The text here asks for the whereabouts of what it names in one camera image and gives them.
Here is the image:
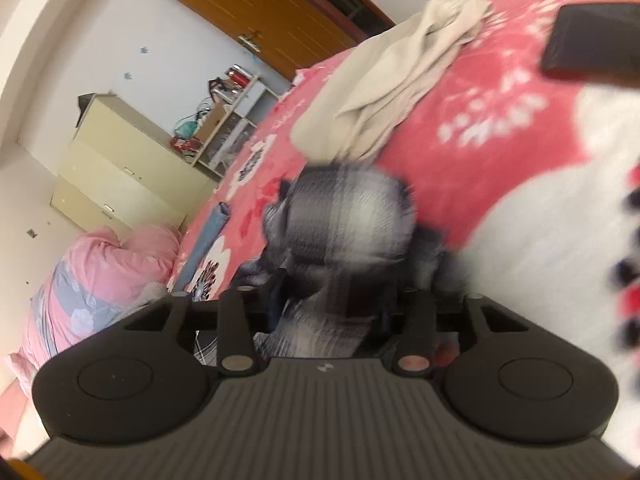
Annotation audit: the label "black white plaid shirt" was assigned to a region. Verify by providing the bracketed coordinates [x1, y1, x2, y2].
[192, 162, 476, 361]

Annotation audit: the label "wooden door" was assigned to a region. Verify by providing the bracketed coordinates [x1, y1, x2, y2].
[144, 0, 373, 83]

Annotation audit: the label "pink floral quilt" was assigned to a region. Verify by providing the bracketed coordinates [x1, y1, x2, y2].
[7, 225, 182, 391]

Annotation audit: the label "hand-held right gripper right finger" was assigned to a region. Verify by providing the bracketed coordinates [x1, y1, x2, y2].
[381, 285, 531, 377]

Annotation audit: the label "beige folded pants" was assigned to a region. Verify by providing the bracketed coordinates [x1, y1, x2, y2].
[291, 0, 495, 165]

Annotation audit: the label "teal plastic bag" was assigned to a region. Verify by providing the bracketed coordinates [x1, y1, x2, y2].
[174, 112, 201, 138]

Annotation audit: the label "white shelf unit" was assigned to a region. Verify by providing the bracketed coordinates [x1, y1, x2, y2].
[192, 74, 281, 181]

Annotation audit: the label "blue jeans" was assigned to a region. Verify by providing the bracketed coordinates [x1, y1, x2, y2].
[177, 201, 232, 293]

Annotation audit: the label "cream wardrobe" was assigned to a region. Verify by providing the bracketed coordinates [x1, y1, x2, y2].
[49, 94, 221, 233]

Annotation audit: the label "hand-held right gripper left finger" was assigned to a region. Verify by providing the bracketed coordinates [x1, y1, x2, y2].
[122, 280, 286, 377]

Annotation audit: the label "cardboard box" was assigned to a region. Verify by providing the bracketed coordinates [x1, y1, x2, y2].
[197, 97, 236, 148]

